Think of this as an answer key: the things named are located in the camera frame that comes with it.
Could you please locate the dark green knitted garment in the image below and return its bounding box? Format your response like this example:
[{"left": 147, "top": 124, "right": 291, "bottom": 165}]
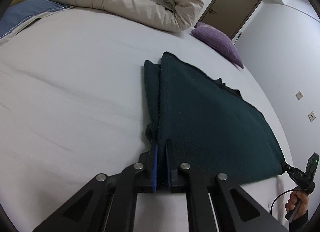
[{"left": 144, "top": 52, "right": 285, "bottom": 184}]

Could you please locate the person's right hand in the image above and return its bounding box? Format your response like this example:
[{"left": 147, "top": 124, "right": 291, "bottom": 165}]
[{"left": 285, "top": 190, "right": 310, "bottom": 219}]

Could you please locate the white bed sheet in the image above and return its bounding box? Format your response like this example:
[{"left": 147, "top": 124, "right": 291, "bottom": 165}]
[{"left": 1, "top": 8, "right": 292, "bottom": 231}]

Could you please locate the purple cushion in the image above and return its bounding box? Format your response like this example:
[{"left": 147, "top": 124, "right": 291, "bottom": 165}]
[{"left": 191, "top": 22, "right": 244, "bottom": 69}]

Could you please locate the brown wooden door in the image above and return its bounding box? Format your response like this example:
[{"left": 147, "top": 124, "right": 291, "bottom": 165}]
[{"left": 199, "top": 0, "right": 261, "bottom": 39}]

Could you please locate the blue pillow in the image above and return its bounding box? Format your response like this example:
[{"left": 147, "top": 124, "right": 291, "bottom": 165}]
[{"left": 1, "top": 0, "right": 73, "bottom": 46}]

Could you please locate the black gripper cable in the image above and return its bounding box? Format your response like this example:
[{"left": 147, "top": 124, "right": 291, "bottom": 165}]
[{"left": 269, "top": 188, "right": 298, "bottom": 216}]

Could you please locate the lower wall socket plate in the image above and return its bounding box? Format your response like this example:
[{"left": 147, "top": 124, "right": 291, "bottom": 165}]
[{"left": 308, "top": 112, "right": 316, "bottom": 122}]

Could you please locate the wall socket plate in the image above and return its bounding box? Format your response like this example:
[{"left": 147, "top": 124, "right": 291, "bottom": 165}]
[
  {"left": 296, "top": 91, "right": 303, "bottom": 100},
  {"left": 308, "top": 112, "right": 316, "bottom": 122}
]

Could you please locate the upper wall socket plate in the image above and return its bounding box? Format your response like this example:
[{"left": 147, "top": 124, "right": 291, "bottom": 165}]
[{"left": 296, "top": 91, "right": 303, "bottom": 100}]

